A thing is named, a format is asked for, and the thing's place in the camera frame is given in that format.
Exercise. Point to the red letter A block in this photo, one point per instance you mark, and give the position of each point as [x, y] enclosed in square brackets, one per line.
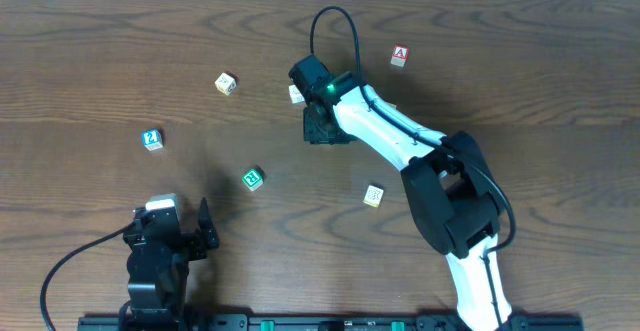
[399, 55]

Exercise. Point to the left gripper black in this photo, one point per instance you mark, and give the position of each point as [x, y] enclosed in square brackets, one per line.
[195, 244]

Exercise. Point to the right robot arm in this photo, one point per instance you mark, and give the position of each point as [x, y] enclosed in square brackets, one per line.
[454, 201]

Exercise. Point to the green letter R block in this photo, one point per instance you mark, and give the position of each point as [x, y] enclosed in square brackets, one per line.
[253, 179]

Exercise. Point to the white block centre top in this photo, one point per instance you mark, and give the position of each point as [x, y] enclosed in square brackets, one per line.
[295, 95]

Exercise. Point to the blue number 2 block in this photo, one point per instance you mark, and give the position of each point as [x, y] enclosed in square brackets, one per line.
[152, 139]

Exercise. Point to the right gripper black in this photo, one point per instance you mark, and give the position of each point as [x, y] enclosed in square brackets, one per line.
[322, 132]

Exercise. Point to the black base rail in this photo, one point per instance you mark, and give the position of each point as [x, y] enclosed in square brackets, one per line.
[425, 322]

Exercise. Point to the yellow edged block upper left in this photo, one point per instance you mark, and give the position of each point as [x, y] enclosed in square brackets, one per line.
[225, 83]

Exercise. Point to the yellow patterned block lower centre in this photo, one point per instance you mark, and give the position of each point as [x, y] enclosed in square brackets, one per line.
[373, 195]

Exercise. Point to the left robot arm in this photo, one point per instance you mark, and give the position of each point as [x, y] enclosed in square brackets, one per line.
[158, 265]

